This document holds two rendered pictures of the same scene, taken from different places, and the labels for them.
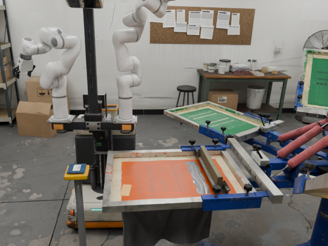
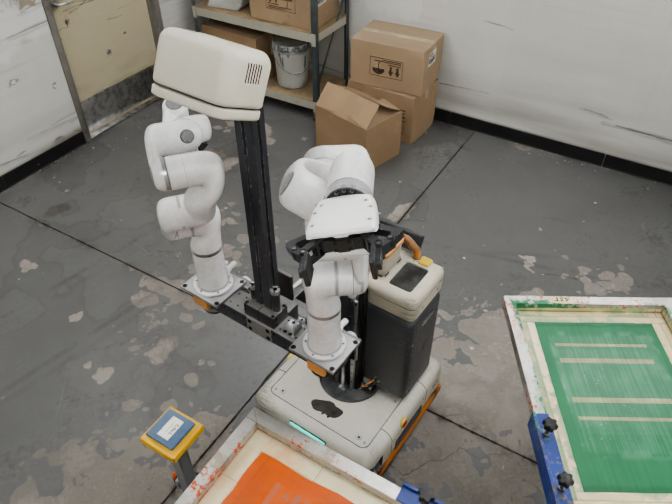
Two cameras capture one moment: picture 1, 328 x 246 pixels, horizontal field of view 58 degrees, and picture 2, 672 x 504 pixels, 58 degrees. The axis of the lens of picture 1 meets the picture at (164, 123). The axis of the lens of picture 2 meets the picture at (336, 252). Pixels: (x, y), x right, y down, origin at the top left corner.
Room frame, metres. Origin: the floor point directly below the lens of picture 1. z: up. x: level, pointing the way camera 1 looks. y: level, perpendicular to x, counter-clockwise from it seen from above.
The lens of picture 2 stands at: (1.08, -0.48, 2.51)
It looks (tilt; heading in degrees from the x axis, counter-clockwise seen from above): 42 degrees down; 39
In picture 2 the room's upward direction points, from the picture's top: straight up
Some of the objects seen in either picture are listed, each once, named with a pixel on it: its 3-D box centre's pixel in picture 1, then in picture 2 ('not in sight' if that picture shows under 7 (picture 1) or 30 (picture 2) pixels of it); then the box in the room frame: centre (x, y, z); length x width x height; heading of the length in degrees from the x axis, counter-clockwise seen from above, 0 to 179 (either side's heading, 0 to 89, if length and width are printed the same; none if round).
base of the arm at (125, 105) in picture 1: (125, 107); (327, 323); (1.96, 0.27, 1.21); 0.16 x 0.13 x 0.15; 4
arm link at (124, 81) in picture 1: (126, 85); (326, 286); (1.95, 0.26, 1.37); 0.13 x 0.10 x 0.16; 133
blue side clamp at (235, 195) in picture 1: (231, 200); not in sight; (1.25, -0.35, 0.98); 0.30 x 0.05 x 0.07; 98
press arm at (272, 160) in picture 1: (267, 164); not in sight; (1.57, -0.63, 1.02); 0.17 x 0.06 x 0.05; 98
